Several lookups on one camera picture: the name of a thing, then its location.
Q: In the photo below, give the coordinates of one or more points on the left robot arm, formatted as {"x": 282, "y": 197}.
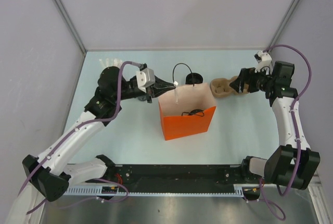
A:
{"x": 50, "y": 172}

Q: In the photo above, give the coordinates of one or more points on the white cable duct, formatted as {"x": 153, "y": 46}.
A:
{"x": 215, "y": 190}

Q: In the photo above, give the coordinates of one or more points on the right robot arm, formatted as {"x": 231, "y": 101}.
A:
{"x": 293, "y": 164}

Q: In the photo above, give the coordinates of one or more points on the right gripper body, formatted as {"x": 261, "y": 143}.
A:
{"x": 258, "y": 80}

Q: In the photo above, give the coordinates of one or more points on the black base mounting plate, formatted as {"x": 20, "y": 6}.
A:
{"x": 172, "y": 175}

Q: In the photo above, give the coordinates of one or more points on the black smooth coffee cup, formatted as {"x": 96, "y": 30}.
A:
{"x": 144, "y": 99}

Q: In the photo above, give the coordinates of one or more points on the orange paper bag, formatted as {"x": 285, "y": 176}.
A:
{"x": 175, "y": 119}

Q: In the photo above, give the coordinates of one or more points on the black cup lid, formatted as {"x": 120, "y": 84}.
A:
{"x": 198, "y": 112}

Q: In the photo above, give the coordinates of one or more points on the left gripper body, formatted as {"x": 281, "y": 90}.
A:
{"x": 149, "y": 91}

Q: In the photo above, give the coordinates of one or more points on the black ribbed coffee cup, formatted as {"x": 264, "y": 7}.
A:
{"x": 194, "y": 78}

